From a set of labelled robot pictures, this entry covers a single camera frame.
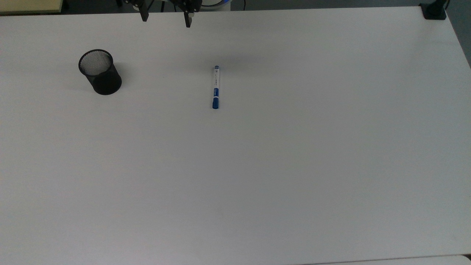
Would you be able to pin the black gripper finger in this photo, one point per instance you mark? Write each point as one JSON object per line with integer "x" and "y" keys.
{"x": 144, "y": 14}
{"x": 187, "y": 18}

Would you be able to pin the black mesh pen cup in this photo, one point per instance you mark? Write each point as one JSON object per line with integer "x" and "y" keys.
{"x": 106, "y": 82}

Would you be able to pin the blue and white marker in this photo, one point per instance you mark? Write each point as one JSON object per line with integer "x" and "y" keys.
{"x": 216, "y": 88}

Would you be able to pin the black clamp stand base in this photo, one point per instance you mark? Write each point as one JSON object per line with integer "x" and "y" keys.
{"x": 434, "y": 11}

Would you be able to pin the beige table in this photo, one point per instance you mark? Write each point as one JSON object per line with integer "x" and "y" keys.
{"x": 29, "y": 5}

